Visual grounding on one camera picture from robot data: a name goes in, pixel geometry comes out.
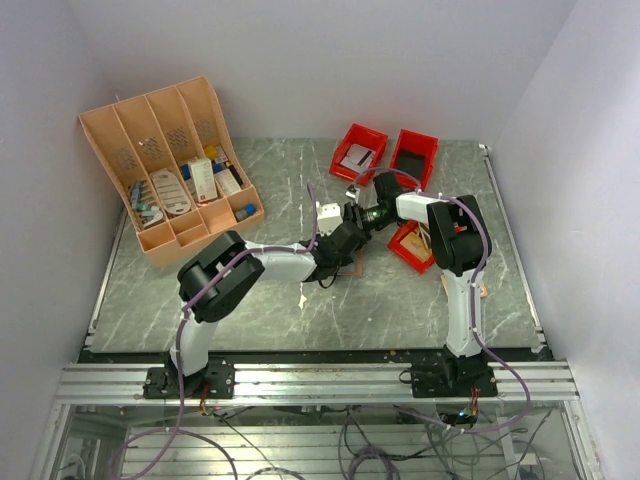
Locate red bin with gold cards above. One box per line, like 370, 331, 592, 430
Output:
387, 221, 434, 274

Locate red bin with black cards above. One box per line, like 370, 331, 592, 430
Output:
390, 129, 439, 190

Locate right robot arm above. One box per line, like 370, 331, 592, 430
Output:
344, 170, 491, 396

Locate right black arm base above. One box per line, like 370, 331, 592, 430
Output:
399, 355, 498, 398

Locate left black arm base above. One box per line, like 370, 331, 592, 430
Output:
143, 358, 235, 400

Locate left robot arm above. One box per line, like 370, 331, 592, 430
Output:
167, 221, 371, 397

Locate black cards stack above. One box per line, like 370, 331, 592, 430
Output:
395, 150, 426, 180

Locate white cards stack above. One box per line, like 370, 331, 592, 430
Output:
340, 144, 375, 174

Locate red bin with white cards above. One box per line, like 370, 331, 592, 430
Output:
329, 123, 388, 186

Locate blue capped bottle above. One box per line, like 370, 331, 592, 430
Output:
234, 203, 257, 222

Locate white small box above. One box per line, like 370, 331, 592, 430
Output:
214, 169, 242, 196

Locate white red box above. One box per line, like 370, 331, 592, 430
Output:
188, 158, 218, 203

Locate yellow small item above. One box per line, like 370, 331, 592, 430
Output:
203, 145, 221, 161

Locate white oval remote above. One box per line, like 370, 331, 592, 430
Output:
150, 169, 191, 216

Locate pens bundle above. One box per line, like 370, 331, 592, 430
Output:
130, 180, 165, 230

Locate orange desk organizer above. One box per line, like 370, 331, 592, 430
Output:
78, 76, 265, 267

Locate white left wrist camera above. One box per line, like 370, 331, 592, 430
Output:
316, 202, 343, 236

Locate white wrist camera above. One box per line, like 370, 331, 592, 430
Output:
316, 202, 343, 236
345, 184, 361, 204

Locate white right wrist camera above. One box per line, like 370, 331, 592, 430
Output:
345, 184, 361, 204

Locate loose cables under table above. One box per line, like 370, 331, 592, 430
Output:
109, 394, 551, 480

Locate aluminium rail frame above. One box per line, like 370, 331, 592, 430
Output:
30, 361, 604, 479

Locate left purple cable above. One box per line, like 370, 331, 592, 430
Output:
109, 182, 321, 480

